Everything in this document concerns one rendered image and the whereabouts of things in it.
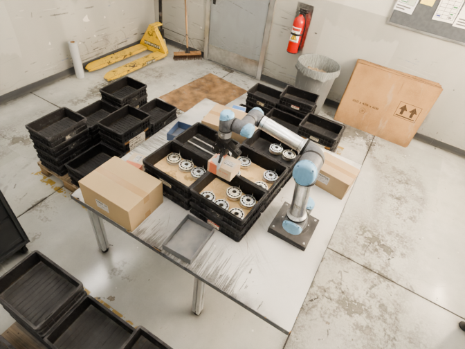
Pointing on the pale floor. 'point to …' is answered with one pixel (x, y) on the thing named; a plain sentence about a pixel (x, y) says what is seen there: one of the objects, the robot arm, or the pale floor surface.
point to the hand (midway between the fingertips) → (224, 163)
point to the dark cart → (10, 232)
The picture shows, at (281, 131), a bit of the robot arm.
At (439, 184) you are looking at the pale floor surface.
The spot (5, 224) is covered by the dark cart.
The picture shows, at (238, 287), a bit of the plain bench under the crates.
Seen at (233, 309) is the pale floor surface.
